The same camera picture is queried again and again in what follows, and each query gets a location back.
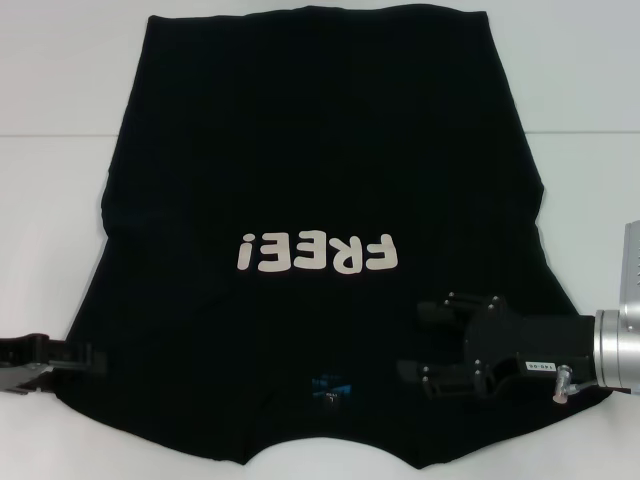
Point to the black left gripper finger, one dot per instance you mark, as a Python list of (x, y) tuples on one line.
[(80, 357)]

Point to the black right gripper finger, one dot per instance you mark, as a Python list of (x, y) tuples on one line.
[(452, 385), (434, 312)]

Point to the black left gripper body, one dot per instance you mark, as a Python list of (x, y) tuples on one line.
[(22, 360)]

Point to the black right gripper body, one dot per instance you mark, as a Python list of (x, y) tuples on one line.
[(540, 345)]

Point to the black shirt with FREE print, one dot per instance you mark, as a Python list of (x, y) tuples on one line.
[(320, 150)]

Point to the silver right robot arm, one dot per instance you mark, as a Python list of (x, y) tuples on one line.
[(617, 350)]

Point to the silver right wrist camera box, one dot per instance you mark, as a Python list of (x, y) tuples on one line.
[(632, 270)]

